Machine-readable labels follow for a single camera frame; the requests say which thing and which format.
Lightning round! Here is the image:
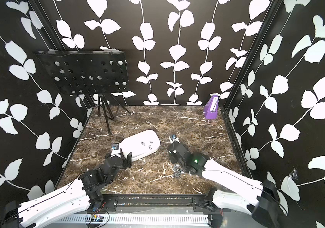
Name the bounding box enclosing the white plastic storage tray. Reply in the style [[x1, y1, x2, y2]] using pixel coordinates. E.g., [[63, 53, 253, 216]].
[[120, 130, 161, 162]]

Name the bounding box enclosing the pile of chrome sockets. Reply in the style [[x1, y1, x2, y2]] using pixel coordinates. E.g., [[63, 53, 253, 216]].
[[173, 163, 184, 178]]

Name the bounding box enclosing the purple stapler box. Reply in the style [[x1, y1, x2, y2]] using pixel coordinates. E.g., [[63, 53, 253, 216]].
[[203, 95, 220, 119]]

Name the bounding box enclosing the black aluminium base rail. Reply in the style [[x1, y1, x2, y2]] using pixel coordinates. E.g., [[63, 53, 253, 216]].
[[36, 193, 277, 228]]

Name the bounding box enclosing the black music stand tripod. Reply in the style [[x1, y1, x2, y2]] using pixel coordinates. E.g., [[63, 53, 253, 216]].
[[97, 94, 132, 135]]

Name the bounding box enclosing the white ribbed cable duct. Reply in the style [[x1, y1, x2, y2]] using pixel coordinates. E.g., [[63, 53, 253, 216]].
[[52, 214, 210, 226]]

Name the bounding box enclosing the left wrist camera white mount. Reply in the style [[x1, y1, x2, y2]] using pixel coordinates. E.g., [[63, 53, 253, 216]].
[[110, 143, 121, 158]]

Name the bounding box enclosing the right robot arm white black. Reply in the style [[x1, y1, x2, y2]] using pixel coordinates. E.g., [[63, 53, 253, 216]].
[[167, 138, 280, 228]]

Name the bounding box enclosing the black perforated music stand desk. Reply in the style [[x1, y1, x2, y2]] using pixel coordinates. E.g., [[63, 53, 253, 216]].
[[36, 50, 129, 95]]

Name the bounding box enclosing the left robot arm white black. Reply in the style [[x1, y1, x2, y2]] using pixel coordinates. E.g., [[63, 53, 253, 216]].
[[0, 153, 132, 228]]

